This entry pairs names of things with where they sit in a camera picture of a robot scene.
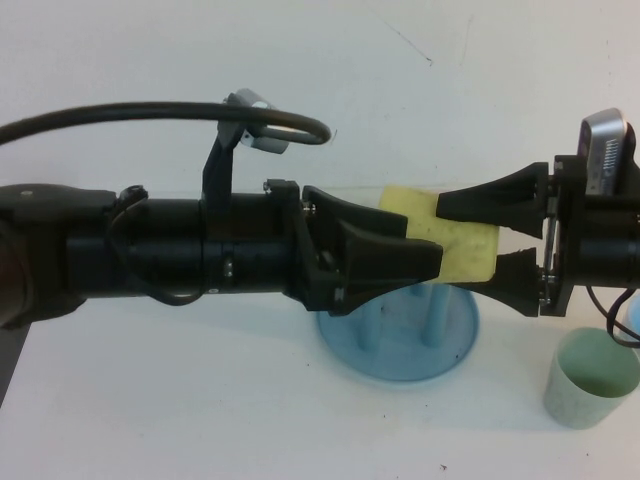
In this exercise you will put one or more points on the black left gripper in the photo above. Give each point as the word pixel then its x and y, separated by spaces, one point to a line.
pixel 260 250

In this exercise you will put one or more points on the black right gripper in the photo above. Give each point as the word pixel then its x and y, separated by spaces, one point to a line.
pixel 600 250

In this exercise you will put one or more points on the yellow plastic cup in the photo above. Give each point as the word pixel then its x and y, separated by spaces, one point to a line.
pixel 450 250

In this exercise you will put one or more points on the light blue plastic cup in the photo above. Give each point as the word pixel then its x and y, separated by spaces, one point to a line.
pixel 634 320

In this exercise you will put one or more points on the green plastic cup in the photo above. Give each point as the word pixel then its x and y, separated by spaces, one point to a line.
pixel 575 400

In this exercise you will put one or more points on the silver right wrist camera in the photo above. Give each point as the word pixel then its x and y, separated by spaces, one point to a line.
pixel 607 150

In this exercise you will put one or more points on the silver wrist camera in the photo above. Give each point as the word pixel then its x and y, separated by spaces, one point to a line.
pixel 265 142
pixel 607 150

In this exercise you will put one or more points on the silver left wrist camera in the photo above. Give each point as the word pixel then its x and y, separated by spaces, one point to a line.
pixel 265 142

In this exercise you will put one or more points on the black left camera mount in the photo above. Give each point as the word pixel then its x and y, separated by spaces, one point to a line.
pixel 217 170

